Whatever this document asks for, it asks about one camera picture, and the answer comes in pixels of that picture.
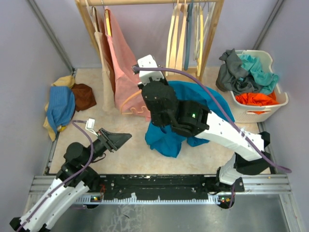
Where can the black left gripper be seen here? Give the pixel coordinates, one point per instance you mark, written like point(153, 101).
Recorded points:
point(116, 140)

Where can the orange hanger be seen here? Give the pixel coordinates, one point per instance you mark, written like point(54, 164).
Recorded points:
point(134, 105)

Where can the blue t-shirt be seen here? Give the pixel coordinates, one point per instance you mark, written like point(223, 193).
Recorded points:
point(164, 140)

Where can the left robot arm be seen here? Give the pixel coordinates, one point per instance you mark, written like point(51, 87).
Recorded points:
point(74, 179)

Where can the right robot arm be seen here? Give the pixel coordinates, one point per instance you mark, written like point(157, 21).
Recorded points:
point(173, 120)

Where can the beige hanging t-shirt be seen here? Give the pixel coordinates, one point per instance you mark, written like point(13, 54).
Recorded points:
point(108, 76)

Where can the pink hanging t-shirt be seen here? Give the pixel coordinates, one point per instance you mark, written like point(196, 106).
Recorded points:
point(126, 82)

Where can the brown shirt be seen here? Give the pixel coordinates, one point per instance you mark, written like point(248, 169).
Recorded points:
point(84, 97)

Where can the light blue ribbed shirt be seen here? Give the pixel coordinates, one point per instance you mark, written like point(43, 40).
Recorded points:
point(61, 106)

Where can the yellow shirt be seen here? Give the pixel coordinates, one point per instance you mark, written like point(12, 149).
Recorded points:
point(68, 81)

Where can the cream wooden hanger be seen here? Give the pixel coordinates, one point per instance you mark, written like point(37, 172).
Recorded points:
point(172, 37)

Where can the light wooden hanger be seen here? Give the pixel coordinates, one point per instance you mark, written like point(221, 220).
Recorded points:
point(180, 31)

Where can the yellow hanger holding pink shirt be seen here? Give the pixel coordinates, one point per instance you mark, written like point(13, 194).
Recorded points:
point(107, 19)

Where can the white hanger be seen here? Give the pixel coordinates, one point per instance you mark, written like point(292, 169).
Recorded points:
point(206, 26)

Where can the grey shirt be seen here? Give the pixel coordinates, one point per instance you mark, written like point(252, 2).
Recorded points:
point(233, 77)

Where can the orange shirt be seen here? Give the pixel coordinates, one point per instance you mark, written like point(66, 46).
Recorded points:
point(257, 99)

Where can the blue hanger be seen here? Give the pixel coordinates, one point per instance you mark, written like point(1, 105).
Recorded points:
point(188, 35)

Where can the teal shirt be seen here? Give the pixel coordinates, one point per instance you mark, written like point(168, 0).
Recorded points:
point(267, 80)

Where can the white laundry basket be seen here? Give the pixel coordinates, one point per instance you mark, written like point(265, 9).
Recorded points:
point(255, 114)

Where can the wooden clothes rack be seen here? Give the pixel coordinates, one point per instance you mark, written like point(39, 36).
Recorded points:
point(84, 10)

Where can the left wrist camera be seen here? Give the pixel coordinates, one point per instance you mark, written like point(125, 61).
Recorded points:
point(89, 126)

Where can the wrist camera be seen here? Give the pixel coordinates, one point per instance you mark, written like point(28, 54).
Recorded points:
point(147, 70)
point(89, 126)

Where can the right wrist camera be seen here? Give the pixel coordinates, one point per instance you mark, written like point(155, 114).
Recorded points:
point(147, 70)

